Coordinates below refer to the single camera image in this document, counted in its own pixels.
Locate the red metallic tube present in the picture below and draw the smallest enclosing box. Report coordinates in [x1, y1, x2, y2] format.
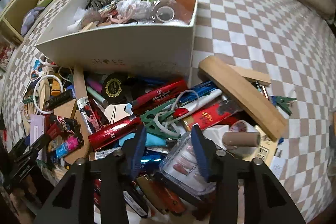
[88, 115, 142, 151]

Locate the cardboard tube roll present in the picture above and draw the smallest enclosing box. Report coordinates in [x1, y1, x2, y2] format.
[222, 132, 261, 147]

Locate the clear nail tips box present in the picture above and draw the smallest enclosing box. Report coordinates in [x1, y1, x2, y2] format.
[159, 133, 215, 197]

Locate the red printed packet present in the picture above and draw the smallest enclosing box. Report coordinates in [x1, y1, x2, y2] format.
[183, 100, 241, 131]

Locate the wooden block board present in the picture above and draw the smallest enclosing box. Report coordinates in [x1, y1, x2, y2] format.
[199, 56, 288, 140]

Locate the black round gold-seal case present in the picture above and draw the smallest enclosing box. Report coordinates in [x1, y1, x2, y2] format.
[101, 72, 127, 105]

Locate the brown leather strip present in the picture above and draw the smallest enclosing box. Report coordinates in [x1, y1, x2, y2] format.
[73, 65, 88, 100]

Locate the dark red long box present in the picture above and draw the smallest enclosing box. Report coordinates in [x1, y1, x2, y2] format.
[131, 78, 187, 116]

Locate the small green clip on sheet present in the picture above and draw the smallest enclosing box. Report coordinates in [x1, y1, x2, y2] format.
[270, 96, 297, 116]

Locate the pink purple booklet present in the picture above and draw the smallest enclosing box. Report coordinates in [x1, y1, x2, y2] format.
[30, 114, 46, 145]

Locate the orange yellow lighter tube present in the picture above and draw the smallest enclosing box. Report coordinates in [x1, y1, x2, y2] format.
[51, 79, 62, 96]

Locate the checkered bed sheet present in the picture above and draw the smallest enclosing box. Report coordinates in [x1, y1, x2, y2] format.
[0, 0, 336, 223]

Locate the white cardboard shoe box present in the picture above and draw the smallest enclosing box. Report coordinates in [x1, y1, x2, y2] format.
[35, 0, 197, 78]

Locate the white crochet scrunchie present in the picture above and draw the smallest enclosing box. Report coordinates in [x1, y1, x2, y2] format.
[117, 0, 153, 21]

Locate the brown leather card holder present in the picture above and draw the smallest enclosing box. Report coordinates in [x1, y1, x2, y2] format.
[174, 0, 196, 24]

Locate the dark brown scrunchie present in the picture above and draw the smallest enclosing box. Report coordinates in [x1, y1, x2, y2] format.
[85, 0, 112, 11]

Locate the purple plush toy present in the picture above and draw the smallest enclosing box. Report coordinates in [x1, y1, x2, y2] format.
[21, 6, 45, 36]

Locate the white plastic ring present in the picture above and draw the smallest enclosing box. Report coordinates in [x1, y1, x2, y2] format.
[33, 74, 64, 115]

